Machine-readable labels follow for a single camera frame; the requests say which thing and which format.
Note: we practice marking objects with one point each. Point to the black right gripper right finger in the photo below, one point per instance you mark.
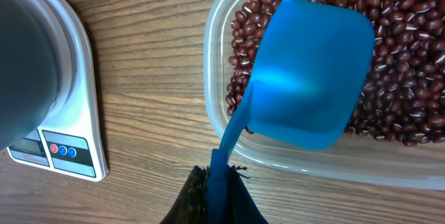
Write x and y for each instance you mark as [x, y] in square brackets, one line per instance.
[241, 208]

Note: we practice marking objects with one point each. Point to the teal blue bowl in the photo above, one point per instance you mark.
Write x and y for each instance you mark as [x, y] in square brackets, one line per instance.
[28, 73]

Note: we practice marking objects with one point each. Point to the white digital kitchen scale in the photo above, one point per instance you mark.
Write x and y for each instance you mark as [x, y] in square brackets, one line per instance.
[68, 141]

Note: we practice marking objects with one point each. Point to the red adzuki beans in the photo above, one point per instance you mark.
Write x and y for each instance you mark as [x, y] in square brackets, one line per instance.
[403, 96]

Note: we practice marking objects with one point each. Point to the clear plastic bean container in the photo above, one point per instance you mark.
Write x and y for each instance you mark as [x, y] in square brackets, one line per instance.
[352, 158]

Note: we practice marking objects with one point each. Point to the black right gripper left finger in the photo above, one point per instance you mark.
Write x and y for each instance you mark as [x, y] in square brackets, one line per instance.
[190, 207]

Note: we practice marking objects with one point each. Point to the blue plastic measuring scoop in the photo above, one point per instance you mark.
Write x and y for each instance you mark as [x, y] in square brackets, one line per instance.
[307, 76]

